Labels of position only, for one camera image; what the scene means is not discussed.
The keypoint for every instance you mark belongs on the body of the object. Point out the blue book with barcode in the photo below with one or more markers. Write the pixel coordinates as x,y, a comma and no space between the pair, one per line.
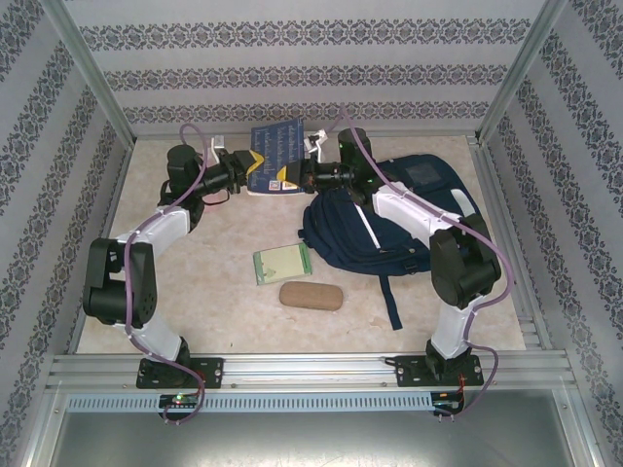
277,146

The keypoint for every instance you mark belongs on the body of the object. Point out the navy blue backpack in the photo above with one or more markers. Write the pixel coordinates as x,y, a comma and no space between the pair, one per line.
340,233

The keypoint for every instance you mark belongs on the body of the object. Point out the green notebook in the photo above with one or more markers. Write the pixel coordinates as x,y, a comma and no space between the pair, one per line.
282,262

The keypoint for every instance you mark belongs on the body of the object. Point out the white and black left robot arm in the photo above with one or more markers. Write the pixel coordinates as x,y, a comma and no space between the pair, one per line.
156,228

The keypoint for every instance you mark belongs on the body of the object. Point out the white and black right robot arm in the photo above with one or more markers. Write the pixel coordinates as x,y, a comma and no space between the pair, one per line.
404,209

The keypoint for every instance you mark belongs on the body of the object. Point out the brown cork case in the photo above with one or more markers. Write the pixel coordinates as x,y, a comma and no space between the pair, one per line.
311,295

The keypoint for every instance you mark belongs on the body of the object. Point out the aluminium frame rail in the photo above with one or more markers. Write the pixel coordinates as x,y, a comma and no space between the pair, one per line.
491,185
116,194

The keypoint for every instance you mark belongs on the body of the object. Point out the aluminium frame post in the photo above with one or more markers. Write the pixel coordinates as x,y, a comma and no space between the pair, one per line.
520,68
91,68

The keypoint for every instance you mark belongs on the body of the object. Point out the wide aluminium mounting rail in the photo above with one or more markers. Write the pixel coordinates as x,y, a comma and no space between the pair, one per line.
302,370

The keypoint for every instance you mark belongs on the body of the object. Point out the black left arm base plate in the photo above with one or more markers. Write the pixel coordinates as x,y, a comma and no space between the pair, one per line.
214,372

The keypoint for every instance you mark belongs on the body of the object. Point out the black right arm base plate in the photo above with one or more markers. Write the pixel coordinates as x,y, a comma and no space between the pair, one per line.
404,374

